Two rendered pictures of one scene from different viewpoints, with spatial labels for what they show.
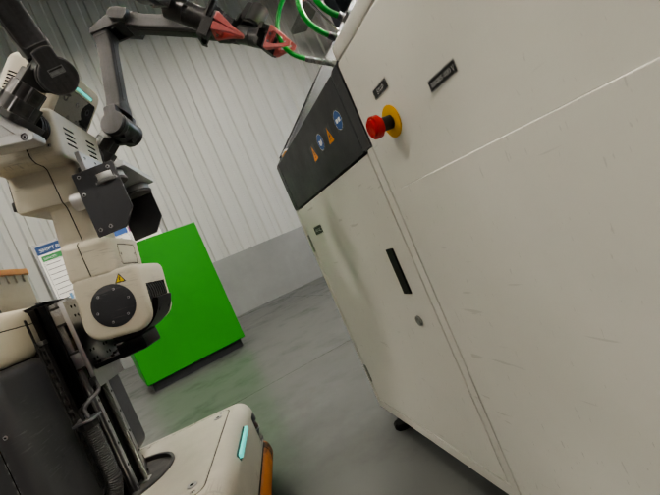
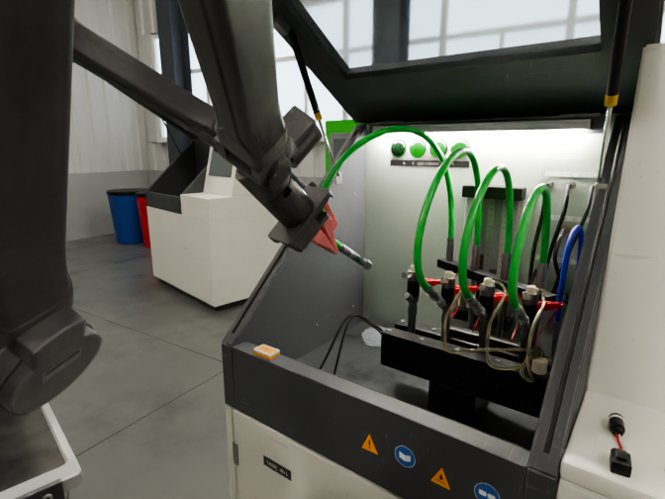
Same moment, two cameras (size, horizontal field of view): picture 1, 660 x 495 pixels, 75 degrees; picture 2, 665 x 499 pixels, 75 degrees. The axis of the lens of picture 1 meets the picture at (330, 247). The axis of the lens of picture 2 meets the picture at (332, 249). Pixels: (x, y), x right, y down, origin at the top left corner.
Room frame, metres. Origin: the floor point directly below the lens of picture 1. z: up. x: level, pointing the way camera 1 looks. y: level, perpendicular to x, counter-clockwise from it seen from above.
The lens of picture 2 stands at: (0.56, 0.39, 1.38)
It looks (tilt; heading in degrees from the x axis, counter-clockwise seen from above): 13 degrees down; 324
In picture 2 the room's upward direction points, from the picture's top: straight up
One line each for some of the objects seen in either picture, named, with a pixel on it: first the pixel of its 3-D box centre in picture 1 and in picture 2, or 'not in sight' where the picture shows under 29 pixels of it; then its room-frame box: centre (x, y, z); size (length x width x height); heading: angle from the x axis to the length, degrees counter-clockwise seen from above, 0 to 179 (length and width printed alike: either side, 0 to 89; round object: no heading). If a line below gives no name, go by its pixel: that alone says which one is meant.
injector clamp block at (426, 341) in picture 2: not in sight; (460, 375); (1.07, -0.32, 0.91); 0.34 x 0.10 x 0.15; 17
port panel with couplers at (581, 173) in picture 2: not in sight; (563, 227); (1.03, -0.61, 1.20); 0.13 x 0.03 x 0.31; 17
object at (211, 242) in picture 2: not in sight; (203, 188); (4.61, -1.07, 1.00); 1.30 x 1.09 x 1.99; 7
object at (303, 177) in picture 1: (316, 157); (350, 425); (1.12, -0.06, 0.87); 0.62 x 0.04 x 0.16; 17
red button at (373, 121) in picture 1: (381, 125); not in sight; (0.67, -0.15, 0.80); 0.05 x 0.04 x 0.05; 17
